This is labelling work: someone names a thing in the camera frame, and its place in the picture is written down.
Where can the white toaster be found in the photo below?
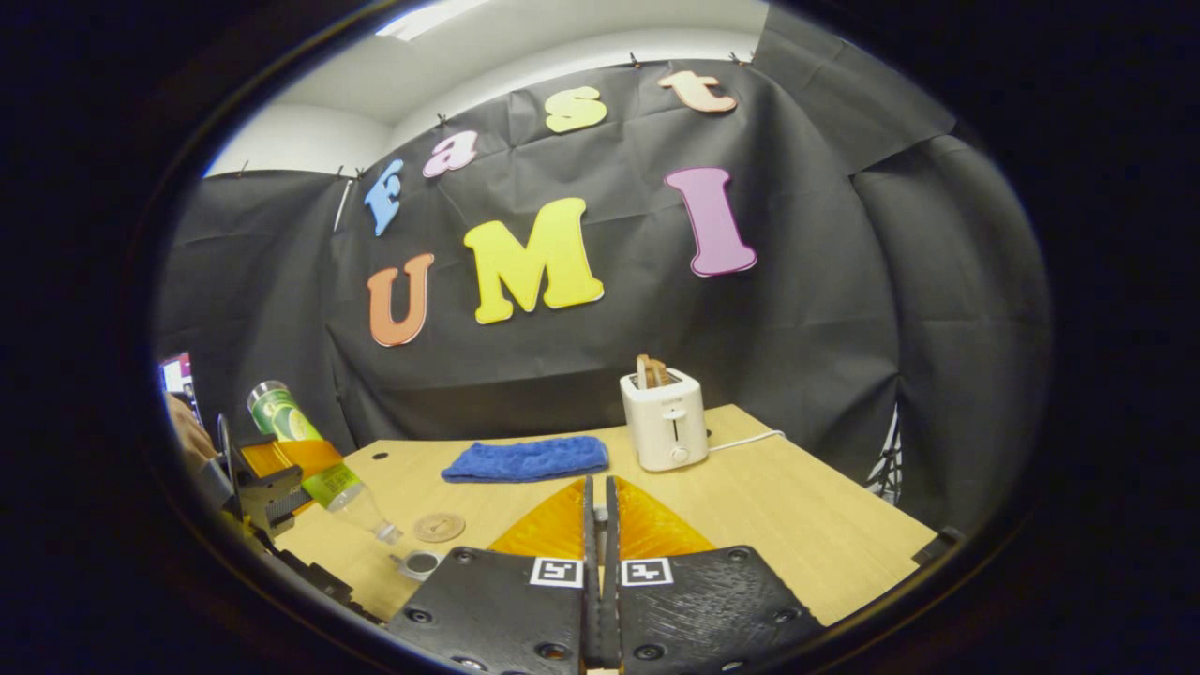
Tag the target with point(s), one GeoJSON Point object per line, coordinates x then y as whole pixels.
{"type": "Point", "coordinates": [666, 427]}

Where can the round wooden coaster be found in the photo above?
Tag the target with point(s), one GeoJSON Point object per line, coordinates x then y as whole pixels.
{"type": "Point", "coordinates": [439, 528]}

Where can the ceiling light panel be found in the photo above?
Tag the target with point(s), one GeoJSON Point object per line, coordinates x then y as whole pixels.
{"type": "Point", "coordinates": [427, 19]}

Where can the black backdrop cloth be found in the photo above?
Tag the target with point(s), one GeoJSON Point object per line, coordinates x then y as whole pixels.
{"type": "Point", "coordinates": [797, 328]}

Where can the computer monitor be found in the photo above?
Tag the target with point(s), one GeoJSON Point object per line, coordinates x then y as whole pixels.
{"type": "Point", "coordinates": [176, 375]}

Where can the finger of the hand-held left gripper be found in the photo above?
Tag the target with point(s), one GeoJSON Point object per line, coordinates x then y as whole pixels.
{"type": "Point", "coordinates": [272, 497]}
{"type": "Point", "coordinates": [226, 450]}

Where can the green label water bottle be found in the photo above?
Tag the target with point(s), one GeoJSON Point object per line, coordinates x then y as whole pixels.
{"type": "Point", "coordinates": [281, 412]}

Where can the blue towel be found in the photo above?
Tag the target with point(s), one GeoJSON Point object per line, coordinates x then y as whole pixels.
{"type": "Point", "coordinates": [525, 459]}

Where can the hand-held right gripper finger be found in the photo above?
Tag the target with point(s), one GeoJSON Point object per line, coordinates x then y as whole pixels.
{"type": "Point", "coordinates": [611, 562]}
{"type": "Point", "coordinates": [592, 562]}

